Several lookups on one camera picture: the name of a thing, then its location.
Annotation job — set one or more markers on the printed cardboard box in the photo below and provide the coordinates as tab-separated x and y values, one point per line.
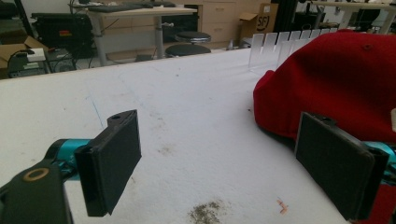
260	20

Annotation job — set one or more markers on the black office chair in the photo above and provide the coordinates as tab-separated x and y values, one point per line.
190	43

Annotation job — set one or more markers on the red baseball cap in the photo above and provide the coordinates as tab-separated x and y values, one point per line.
336	81

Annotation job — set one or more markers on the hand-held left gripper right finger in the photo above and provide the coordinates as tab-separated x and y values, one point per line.
336	168

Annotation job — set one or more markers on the open cardboard box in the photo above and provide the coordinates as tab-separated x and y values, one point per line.
15	46

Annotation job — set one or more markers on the black equipment case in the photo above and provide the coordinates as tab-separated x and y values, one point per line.
62	31

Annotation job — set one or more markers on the wooden drawer cabinet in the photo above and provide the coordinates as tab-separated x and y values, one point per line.
218	21

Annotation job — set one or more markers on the dark electronic device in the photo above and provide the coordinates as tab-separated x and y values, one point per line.
26	67

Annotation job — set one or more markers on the wooden desk with grey legs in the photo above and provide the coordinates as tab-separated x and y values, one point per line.
137	18

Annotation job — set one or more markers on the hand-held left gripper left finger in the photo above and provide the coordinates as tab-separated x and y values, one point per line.
109	161

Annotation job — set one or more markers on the white table with white legs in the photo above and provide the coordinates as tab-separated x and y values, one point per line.
358	9

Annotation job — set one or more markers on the white slotted rack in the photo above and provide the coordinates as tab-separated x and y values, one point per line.
274	46

